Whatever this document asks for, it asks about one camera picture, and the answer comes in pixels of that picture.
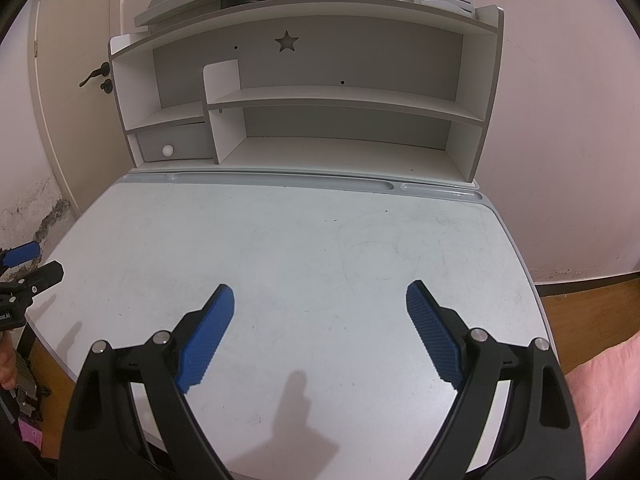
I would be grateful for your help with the white desk shelf hutch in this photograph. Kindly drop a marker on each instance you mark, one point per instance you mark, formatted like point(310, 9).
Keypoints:
point(350, 125)

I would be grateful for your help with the white round drawer knob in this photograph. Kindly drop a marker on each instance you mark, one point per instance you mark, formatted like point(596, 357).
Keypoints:
point(167, 150)

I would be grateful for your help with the black desk leg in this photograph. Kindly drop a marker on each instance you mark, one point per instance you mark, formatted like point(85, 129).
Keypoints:
point(26, 342)

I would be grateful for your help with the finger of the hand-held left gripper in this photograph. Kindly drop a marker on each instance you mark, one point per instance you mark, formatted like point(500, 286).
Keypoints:
point(22, 253)
point(45, 277)

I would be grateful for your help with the pink cloth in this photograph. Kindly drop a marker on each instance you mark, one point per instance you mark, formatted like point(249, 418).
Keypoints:
point(610, 385)

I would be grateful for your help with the person's left hand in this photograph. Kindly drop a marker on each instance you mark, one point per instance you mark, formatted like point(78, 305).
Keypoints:
point(6, 367)

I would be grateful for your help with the grey ribbed object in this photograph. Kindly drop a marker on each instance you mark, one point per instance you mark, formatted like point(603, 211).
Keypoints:
point(27, 380)

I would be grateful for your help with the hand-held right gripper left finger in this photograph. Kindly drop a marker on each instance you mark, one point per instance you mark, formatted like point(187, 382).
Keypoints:
point(207, 340)

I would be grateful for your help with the black door lock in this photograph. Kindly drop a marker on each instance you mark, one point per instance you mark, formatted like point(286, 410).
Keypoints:
point(107, 86)

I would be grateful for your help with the pink patterned object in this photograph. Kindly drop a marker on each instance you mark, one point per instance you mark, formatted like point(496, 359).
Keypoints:
point(30, 432)

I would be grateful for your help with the white door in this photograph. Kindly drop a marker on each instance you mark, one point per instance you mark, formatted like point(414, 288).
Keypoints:
point(75, 125)

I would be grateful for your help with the white hutch drawer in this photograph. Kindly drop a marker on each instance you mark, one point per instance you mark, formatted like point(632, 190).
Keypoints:
point(185, 137)

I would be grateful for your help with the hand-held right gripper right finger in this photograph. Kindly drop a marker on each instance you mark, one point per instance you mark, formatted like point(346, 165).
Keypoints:
point(435, 335)

